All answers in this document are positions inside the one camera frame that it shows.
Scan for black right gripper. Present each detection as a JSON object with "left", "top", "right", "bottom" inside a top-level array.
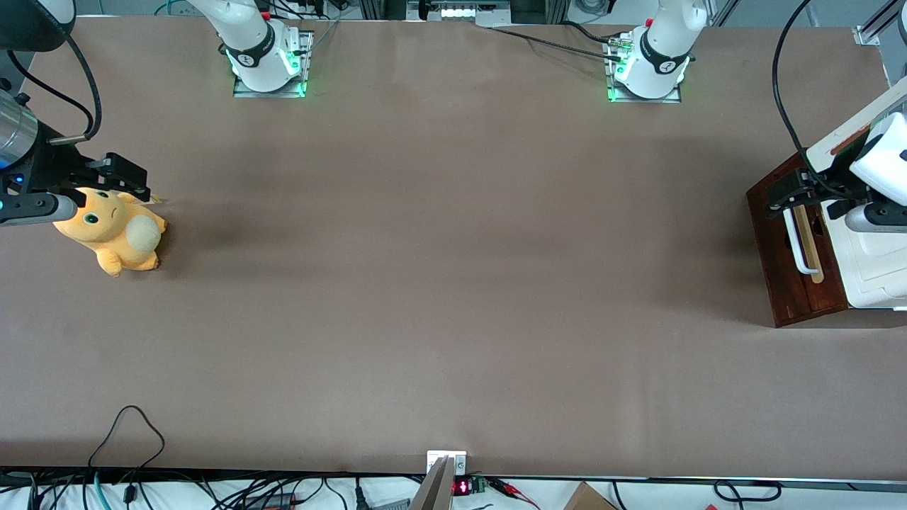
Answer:
[{"left": 0, "top": 126, "right": 152, "bottom": 204}]

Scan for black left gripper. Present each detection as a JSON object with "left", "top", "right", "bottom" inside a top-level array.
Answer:
[{"left": 767, "top": 169, "right": 874, "bottom": 220}]

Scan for white drawer handle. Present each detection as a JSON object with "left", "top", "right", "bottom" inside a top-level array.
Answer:
[{"left": 782, "top": 205, "right": 819, "bottom": 276}]

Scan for dark wooden drawer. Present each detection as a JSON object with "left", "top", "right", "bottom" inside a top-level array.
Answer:
[{"left": 746, "top": 149, "right": 850, "bottom": 328}]

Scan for white drawer cabinet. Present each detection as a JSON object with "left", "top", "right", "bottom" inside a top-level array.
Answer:
[{"left": 806, "top": 74, "right": 907, "bottom": 311}]

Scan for orange plush toy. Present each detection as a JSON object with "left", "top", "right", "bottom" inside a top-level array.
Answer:
[{"left": 53, "top": 186, "right": 169, "bottom": 278}]

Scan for brown cardboard piece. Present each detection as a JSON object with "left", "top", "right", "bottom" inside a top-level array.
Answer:
[{"left": 563, "top": 482, "right": 617, "bottom": 510}]

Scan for white lit power strip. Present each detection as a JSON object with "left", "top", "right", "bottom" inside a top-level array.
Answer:
[{"left": 407, "top": 0, "right": 512, "bottom": 23}]

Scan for red clip test leads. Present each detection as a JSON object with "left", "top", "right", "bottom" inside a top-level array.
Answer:
[{"left": 488, "top": 477, "right": 541, "bottom": 508}]

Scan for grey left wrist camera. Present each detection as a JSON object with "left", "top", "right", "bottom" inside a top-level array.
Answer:
[{"left": 845, "top": 202, "right": 907, "bottom": 234}]

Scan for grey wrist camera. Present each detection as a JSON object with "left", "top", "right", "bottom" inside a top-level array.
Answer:
[
  {"left": 845, "top": 202, "right": 907, "bottom": 234},
  {"left": 0, "top": 191, "right": 79, "bottom": 227}
]

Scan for tan wooden handle backplate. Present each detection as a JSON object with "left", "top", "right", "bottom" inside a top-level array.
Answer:
[{"left": 792, "top": 204, "right": 825, "bottom": 284}]

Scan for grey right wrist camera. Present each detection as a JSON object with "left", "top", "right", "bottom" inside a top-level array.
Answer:
[{"left": 0, "top": 191, "right": 79, "bottom": 227}]

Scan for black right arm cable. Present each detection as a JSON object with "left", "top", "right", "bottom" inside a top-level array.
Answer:
[{"left": 6, "top": 32, "right": 103, "bottom": 146}]

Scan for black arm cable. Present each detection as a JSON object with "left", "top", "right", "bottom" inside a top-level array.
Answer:
[
  {"left": 6, "top": 32, "right": 103, "bottom": 146},
  {"left": 772, "top": 0, "right": 858, "bottom": 203}
]

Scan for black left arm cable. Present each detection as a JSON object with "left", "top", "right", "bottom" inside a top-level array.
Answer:
[{"left": 772, "top": 0, "right": 858, "bottom": 203}]

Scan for aluminium frame profile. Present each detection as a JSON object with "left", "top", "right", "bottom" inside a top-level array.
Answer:
[{"left": 854, "top": 0, "right": 907, "bottom": 47}]

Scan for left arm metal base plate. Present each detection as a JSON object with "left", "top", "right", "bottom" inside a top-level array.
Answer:
[{"left": 608, "top": 32, "right": 682, "bottom": 104}]

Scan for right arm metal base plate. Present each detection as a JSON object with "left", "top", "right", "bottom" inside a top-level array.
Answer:
[{"left": 234, "top": 30, "right": 315, "bottom": 98}]

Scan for thin black looped cable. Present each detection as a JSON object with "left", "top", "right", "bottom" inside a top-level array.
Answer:
[{"left": 86, "top": 405, "right": 167, "bottom": 505}]

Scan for black cable across table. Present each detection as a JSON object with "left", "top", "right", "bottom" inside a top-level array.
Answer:
[{"left": 476, "top": 21, "right": 624, "bottom": 63}]

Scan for thick black coiled cable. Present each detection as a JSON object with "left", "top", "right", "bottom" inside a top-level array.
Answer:
[{"left": 712, "top": 480, "right": 784, "bottom": 502}]

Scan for white metal bracket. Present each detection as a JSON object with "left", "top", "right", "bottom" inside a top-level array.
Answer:
[{"left": 427, "top": 450, "right": 468, "bottom": 477}]

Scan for grey wedge-shaped mount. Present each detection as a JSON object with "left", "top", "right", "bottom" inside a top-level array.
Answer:
[{"left": 407, "top": 457, "right": 454, "bottom": 510}]

